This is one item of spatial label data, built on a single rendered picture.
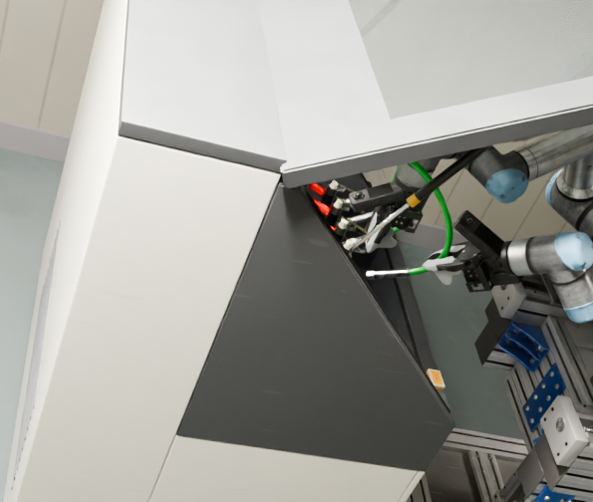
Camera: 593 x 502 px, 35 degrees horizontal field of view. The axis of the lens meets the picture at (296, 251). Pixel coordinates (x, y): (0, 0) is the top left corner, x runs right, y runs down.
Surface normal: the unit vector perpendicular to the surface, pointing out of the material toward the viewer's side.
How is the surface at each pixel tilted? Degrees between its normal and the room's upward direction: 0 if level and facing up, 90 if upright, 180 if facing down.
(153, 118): 0
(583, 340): 0
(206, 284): 90
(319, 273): 90
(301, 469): 90
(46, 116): 90
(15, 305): 0
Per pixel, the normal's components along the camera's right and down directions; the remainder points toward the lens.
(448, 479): 0.33, -0.76
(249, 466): 0.11, 0.62
